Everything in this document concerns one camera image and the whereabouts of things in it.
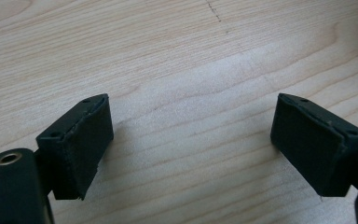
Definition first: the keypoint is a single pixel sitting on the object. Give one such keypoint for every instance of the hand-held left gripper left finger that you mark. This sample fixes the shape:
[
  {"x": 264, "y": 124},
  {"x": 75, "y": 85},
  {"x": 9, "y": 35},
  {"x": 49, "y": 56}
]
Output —
[{"x": 77, "y": 149}]

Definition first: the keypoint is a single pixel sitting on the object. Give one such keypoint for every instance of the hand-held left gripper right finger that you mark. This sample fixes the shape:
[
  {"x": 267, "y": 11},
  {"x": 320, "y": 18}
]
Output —
[{"x": 310, "y": 146}]

